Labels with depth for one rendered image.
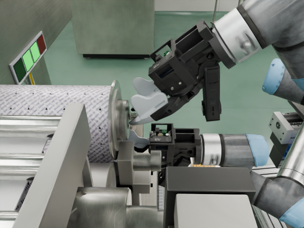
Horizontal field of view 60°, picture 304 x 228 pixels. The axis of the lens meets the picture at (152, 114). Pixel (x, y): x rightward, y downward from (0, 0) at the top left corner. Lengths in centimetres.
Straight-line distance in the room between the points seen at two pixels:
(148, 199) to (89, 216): 57
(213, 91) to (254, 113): 226
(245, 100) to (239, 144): 224
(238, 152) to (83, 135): 47
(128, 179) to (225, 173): 37
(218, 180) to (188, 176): 2
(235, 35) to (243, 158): 31
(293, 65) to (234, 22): 12
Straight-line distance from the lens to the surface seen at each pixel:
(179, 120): 245
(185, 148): 61
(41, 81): 147
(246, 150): 62
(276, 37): 43
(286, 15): 41
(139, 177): 54
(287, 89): 91
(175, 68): 41
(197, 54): 43
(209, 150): 60
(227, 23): 42
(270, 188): 69
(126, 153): 49
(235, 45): 41
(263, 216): 168
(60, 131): 17
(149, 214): 25
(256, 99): 290
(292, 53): 45
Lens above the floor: 156
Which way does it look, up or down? 39 degrees down
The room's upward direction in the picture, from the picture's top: straight up
